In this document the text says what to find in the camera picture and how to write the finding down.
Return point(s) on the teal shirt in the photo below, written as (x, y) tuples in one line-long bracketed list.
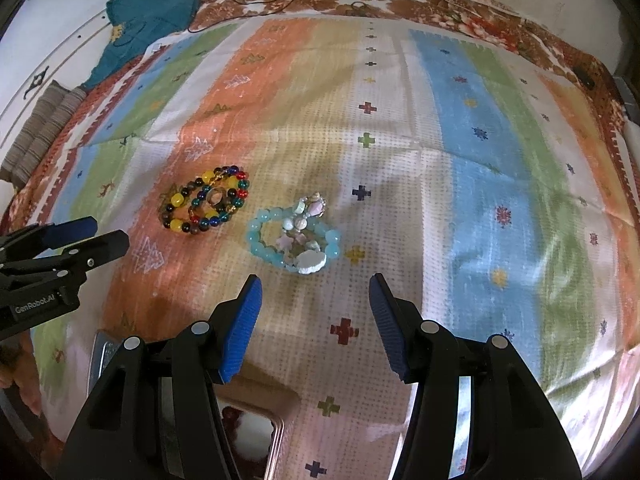
[(145, 10)]

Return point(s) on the rose gold metal tin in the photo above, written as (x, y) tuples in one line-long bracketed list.
[(250, 425)]

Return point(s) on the white bed headboard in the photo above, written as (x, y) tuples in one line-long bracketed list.
[(60, 45)]

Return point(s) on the grey folded blanket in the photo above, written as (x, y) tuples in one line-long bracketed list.
[(40, 130)]

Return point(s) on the striped patterned cloth mat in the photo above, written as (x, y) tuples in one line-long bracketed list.
[(400, 160)]

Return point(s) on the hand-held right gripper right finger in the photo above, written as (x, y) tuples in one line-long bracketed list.
[(387, 325)]

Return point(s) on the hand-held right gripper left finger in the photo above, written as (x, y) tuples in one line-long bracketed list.
[(242, 325)]

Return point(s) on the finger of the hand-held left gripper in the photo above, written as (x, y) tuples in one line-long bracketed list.
[(102, 250), (70, 232)]

